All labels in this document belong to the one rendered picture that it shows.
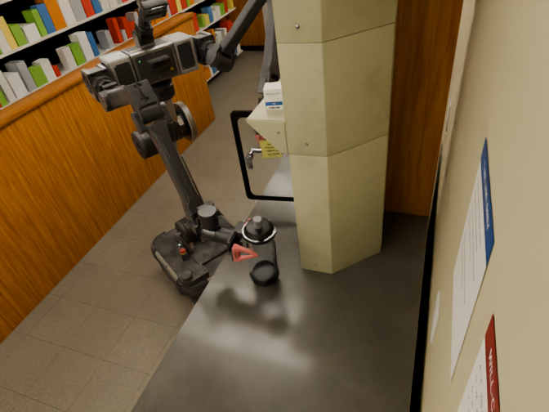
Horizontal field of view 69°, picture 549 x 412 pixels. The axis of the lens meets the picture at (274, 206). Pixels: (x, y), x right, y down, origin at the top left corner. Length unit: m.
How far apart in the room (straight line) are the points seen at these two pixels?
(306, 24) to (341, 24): 0.08
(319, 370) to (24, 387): 1.96
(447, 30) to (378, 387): 1.00
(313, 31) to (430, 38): 0.46
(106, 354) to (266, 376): 1.59
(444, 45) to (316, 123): 0.47
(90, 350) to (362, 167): 2.04
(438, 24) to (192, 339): 1.17
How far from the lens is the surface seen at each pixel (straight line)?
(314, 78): 1.00
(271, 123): 1.09
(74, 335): 2.86
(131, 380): 2.50
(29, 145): 2.94
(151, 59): 1.88
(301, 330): 1.27
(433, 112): 1.41
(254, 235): 1.18
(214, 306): 1.37
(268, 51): 1.60
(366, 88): 1.08
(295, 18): 0.97
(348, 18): 0.99
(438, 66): 1.35
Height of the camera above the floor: 1.99
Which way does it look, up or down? 38 degrees down
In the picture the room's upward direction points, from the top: 9 degrees counter-clockwise
